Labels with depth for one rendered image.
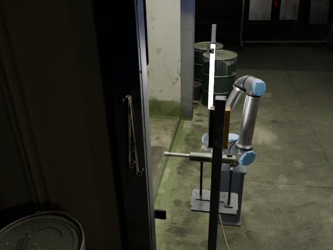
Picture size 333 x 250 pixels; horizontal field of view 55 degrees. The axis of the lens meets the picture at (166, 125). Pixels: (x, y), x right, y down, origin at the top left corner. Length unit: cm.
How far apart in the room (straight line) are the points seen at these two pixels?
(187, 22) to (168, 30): 29
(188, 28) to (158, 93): 109
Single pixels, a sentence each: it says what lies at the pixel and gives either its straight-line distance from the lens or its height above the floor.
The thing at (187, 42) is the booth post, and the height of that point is 125.
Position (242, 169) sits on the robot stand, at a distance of 298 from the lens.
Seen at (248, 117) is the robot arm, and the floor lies 119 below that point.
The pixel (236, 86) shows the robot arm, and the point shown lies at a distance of 266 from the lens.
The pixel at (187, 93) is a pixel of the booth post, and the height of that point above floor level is 47.
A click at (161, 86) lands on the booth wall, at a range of 503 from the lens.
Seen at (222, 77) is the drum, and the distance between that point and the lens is 537.
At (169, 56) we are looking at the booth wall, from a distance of 486.
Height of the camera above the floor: 233
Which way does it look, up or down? 27 degrees down
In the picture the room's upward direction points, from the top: 2 degrees counter-clockwise
